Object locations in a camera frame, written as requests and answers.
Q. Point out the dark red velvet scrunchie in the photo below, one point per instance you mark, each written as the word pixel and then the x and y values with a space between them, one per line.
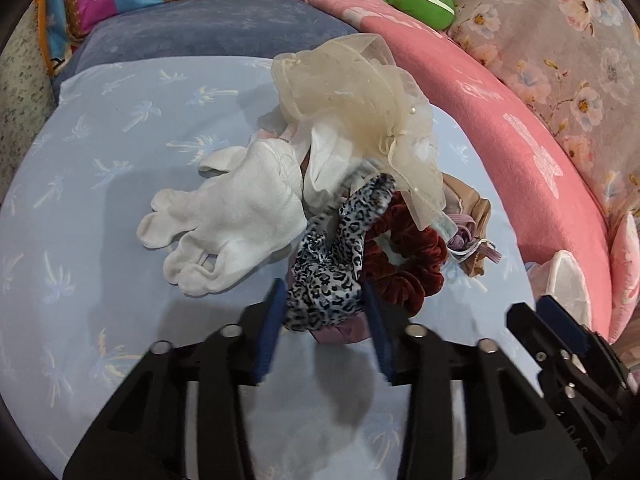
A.
pixel 415 265

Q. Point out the pink cloth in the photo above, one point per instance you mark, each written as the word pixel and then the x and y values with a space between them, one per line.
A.
pixel 345 334

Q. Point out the smooth white sock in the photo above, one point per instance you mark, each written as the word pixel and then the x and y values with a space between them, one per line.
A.
pixel 327 160

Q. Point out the tan stocking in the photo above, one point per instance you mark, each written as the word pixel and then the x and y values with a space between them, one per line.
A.
pixel 472 210

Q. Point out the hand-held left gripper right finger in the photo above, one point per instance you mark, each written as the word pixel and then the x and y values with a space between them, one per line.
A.
pixel 377 332

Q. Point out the beige floral bedspread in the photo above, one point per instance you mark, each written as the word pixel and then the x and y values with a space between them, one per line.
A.
pixel 575 60

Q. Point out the light blue palm-print sheet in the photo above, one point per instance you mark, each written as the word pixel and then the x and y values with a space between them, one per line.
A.
pixel 100 220

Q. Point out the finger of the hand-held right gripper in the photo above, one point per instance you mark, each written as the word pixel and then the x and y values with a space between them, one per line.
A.
pixel 530 325
pixel 560 312

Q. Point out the blue-grey velvet pillow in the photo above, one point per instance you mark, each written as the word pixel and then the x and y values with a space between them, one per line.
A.
pixel 200 30

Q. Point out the leopard print scrunchie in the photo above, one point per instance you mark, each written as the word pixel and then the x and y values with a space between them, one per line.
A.
pixel 330 270

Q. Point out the pink blanket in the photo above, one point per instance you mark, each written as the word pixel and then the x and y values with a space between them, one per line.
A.
pixel 500 160

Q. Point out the pink elastic hair band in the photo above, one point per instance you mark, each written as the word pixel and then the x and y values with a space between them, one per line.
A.
pixel 475 247

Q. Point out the cream organza scrunchie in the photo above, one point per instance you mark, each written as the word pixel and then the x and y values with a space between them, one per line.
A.
pixel 350 95

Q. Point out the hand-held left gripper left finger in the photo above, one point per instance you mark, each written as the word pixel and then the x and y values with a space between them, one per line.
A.
pixel 270 322

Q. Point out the white terry sock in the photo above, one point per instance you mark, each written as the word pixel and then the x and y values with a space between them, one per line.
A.
pixel 235 215

